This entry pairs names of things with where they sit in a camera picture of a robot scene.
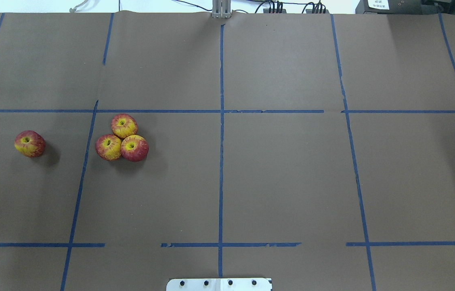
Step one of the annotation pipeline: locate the right front red apple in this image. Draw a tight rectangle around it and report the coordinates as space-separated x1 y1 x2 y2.
120 135 149 162

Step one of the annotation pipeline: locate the lone red yellow apple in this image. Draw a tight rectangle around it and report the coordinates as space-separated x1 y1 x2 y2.
14 130 46 157

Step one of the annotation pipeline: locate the back red yellow apple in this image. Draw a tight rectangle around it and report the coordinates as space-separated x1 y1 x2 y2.
111 114 138 139

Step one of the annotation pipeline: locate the left front red yellow apple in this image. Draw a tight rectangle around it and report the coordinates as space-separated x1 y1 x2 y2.
95 134 122 161

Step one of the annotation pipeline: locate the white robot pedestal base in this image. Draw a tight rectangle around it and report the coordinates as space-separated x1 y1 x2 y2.
166 278 273 291

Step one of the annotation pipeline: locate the brown paper table cover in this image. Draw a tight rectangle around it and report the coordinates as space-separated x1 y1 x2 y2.
0 11 455 291

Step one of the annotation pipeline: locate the grey aluminium frame post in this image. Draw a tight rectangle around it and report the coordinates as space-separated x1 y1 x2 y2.
211 0 232 19

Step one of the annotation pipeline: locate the black power strip with cables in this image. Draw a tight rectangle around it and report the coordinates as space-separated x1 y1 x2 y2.
255 0 329 14

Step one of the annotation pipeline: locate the dark grey control box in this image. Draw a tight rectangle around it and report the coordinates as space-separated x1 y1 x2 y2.
355 0 438 15

